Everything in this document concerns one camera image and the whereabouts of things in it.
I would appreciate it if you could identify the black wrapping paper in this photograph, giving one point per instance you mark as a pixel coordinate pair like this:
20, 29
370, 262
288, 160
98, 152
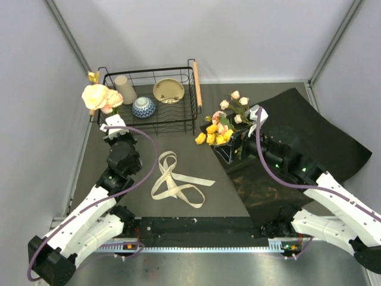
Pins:
295, 132

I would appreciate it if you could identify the cream floral plate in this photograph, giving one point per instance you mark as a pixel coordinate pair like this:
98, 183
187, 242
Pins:
168, 91

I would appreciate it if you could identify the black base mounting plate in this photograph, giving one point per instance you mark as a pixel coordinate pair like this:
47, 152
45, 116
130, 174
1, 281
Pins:
199, 231

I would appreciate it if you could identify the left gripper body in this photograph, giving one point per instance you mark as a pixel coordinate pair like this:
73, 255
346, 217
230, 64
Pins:
127, 137

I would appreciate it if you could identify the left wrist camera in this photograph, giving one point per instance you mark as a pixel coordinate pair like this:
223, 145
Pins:
113, 125

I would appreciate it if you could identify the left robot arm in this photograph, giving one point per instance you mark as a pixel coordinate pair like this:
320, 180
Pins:
56, 256

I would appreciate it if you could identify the blue white patterned bowl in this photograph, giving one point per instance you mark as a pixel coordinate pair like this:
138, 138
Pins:
143, 108

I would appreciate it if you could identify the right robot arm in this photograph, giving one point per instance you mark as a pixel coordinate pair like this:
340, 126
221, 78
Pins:
357, 230

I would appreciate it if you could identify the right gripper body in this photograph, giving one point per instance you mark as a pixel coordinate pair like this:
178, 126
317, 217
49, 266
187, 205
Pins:
249, 145

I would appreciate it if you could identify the yellow rose bunch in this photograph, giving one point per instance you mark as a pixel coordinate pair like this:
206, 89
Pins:
215, 134

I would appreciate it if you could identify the pink peony stem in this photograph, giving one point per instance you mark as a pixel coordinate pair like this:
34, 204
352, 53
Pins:
220, 120

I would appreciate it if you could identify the large peach peony stem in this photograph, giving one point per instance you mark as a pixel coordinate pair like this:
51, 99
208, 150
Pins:
98, 97

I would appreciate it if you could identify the grey slotted cable duct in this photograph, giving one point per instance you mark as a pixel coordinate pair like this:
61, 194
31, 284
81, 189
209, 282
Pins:
270, 246

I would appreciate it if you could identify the white printed ribbon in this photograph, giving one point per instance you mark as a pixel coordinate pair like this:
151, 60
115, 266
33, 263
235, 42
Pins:
171, 184

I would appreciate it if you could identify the pale pink rose spray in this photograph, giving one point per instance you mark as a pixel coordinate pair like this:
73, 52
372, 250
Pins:
239, 105

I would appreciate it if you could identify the beige paper cup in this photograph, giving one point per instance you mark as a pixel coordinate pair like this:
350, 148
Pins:
125, 88

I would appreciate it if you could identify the black wire dish rack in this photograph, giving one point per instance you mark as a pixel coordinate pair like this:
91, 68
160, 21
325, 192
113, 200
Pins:
177, 117

